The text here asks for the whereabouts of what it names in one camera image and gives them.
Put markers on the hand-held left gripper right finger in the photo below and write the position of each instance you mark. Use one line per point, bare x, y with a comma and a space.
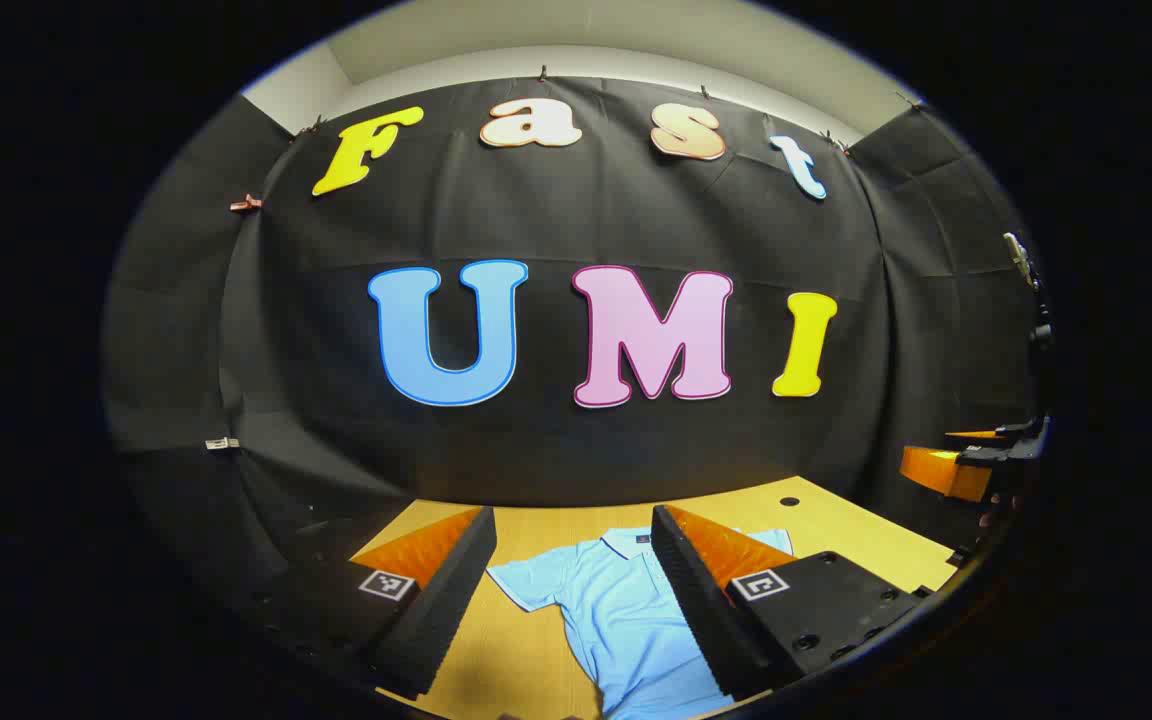
696, 610

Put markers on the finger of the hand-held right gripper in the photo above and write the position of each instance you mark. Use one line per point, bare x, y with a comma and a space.
946, 475
1016, 431

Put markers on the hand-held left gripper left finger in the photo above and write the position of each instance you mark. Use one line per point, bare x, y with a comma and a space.
456, 590

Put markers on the light blue T-shirt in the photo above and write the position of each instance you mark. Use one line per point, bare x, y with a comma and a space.
616, 620

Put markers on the white cloth clip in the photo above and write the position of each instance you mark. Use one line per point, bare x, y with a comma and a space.
221, 443

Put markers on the black backdrop cloth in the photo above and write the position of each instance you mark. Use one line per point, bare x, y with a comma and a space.
556, 200

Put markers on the copper cloth clip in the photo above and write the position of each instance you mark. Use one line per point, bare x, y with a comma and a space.
246, 204

